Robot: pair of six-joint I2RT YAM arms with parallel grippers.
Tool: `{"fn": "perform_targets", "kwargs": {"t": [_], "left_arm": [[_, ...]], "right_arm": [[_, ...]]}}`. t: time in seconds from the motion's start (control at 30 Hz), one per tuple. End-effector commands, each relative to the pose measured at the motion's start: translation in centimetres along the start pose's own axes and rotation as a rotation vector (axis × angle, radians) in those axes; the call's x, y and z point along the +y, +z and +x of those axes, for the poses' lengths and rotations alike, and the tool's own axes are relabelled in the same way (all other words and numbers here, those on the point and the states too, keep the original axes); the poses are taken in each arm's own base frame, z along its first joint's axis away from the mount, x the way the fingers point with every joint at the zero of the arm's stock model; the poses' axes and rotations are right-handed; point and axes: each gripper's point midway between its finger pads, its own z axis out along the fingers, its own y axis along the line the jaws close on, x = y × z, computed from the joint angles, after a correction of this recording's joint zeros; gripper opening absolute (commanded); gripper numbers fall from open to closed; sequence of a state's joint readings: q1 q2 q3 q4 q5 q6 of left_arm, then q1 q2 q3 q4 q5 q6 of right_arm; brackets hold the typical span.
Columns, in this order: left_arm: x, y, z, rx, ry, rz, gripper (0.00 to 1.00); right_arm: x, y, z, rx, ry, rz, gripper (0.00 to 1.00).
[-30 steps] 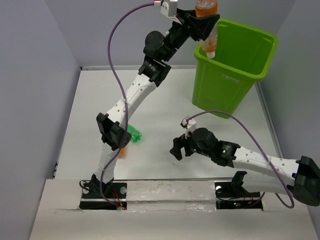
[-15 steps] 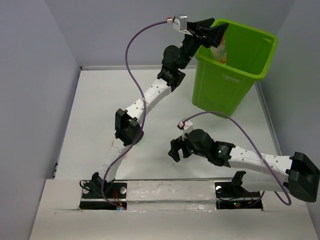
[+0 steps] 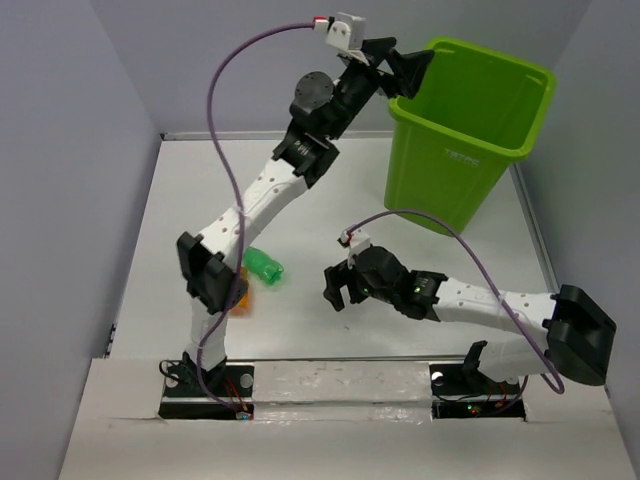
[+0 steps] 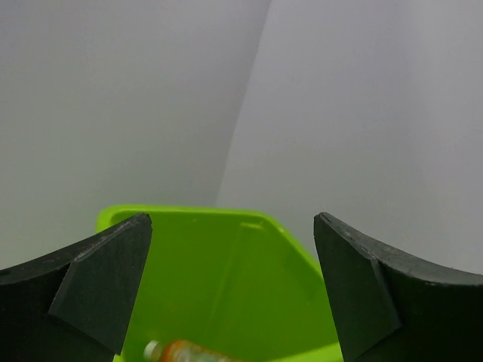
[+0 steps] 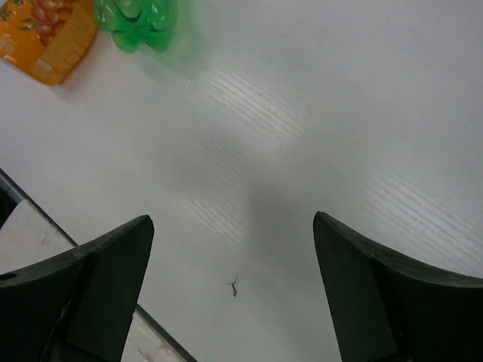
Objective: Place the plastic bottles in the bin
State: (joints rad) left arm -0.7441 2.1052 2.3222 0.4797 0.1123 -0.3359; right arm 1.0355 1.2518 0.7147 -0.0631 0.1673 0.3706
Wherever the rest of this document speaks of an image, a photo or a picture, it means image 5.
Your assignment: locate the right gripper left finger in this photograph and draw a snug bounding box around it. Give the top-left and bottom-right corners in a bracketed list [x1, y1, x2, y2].
[1, 215, 154, 361]

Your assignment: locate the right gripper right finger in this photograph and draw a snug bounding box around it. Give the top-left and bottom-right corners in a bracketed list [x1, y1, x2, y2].
[313, 212, 482, 361]

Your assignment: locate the short orange juice bottle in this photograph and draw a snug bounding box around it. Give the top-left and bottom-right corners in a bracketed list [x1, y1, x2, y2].
[1, 0, 97, 86]

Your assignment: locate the green plastic bottle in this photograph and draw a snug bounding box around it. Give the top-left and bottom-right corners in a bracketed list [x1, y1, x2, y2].
[92, 0, 178, 54]

